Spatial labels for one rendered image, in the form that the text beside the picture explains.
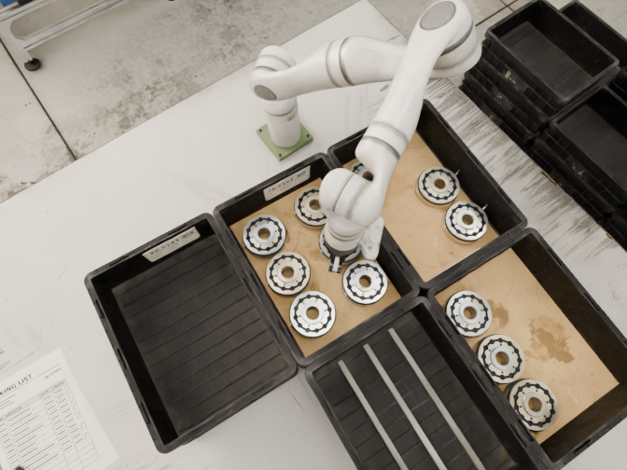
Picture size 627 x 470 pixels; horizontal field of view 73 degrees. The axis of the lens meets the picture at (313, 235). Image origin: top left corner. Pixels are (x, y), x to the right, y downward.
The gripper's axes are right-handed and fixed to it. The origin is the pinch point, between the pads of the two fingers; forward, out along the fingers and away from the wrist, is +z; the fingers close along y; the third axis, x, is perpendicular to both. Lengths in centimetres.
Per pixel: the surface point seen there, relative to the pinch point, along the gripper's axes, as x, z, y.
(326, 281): -1.4, 4.2, 6.0
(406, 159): 12.0, 4.3, -30.6
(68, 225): -74, 17, 4
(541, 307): 48.7, 4.2, 0.5
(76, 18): -155, 73, -114
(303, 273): -6.7, 1.2, 6.2
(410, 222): 15.7, 4.2, -13.4
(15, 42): -174, 71, -91
